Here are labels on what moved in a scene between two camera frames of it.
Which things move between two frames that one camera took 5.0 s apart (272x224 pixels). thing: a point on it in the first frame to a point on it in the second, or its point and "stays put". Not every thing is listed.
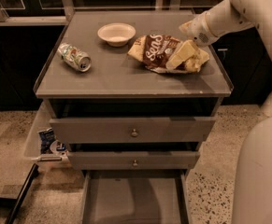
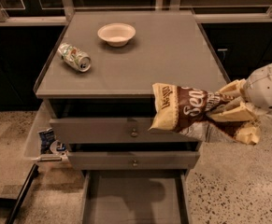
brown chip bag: [154, 51] to [185, 109]
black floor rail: [34, 172] stays put
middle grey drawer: [136, 160] stays put
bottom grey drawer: [141, 196] stays put
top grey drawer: [133, 130] stays put
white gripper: [198, 29] to [266, 89]
